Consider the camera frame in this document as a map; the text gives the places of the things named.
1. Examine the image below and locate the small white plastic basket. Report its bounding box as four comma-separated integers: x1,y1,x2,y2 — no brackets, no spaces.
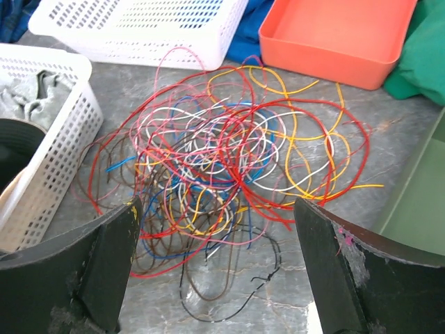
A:
1,44,104,252

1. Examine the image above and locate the black cable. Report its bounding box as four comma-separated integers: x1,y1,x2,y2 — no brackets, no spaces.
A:
179,224,282,323

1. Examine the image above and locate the pink cable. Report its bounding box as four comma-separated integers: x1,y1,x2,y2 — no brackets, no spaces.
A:
71,47,279,251

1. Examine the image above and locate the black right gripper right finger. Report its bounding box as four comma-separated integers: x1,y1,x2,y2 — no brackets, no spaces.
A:
294,198,444,333

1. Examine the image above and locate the blue plaid cloth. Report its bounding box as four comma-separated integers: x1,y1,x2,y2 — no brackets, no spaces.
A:
0,0,40,43

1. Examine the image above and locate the green plastic tray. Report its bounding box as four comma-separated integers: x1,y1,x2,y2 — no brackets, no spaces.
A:
371,111,445,255

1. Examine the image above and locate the large white plastic basket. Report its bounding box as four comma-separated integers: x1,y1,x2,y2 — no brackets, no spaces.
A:
29,0,247,70

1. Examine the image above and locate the blue cable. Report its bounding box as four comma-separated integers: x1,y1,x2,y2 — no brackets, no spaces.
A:
104,97,279,262

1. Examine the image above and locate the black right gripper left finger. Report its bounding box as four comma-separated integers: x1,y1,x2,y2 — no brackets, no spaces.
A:
1,197,142,333

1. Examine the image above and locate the grey cloth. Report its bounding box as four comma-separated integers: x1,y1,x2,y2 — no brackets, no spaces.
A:
1,70,74,131

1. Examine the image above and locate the green cloth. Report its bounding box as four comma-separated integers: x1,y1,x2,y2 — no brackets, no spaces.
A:
383,1,444,106

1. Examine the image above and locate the orange plastic tray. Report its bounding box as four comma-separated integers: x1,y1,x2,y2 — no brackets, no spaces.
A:
259,0,416,90

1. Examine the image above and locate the black hat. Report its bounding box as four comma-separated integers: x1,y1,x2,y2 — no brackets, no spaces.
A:
1,118,47,192

